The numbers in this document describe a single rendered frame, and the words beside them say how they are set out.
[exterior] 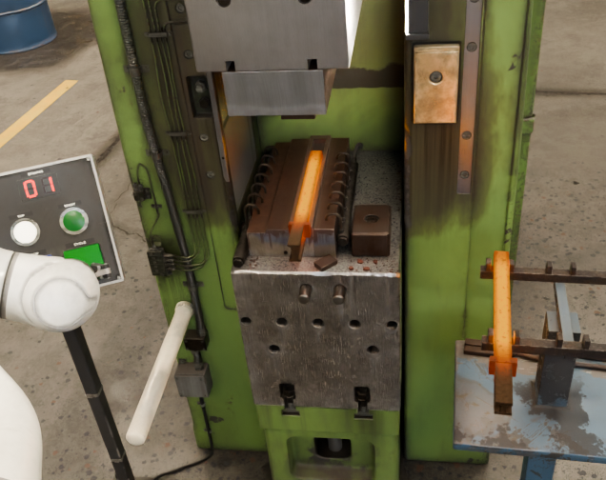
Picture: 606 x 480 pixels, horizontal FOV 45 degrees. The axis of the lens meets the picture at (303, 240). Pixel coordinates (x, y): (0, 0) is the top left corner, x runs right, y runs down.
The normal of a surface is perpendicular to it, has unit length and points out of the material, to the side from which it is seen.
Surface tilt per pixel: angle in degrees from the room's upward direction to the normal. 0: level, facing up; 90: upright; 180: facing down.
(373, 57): 90
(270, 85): 90
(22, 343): 0
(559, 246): 0
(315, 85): 90
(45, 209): 60
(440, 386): 90
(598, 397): 0
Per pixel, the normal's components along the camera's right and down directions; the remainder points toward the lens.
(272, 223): -0.08, -0.81
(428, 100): -0.13, 0.59
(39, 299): 0.14, 0.01
